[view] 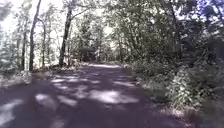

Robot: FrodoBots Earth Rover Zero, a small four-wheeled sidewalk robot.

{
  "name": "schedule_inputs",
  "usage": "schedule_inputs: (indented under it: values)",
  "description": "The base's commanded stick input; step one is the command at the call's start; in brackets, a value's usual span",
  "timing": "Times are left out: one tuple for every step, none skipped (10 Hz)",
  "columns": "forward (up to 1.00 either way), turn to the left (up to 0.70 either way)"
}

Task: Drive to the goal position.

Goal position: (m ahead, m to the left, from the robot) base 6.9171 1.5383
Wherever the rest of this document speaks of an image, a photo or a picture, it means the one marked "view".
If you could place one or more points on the grey dirt forest path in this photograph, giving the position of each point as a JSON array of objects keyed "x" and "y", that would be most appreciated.
[{"x": 96, "y": 100}]

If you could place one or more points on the wood of trees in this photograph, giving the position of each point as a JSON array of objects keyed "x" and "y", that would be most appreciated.
[{"x": 133, "y": 30}]

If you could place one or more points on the green undergrowth verge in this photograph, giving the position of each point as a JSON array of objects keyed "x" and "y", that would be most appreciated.
[{"x": 180, "y": 83}]

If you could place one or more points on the leafy grass verge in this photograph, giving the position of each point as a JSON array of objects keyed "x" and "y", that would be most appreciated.
[{"x": 23, "y": 77}]

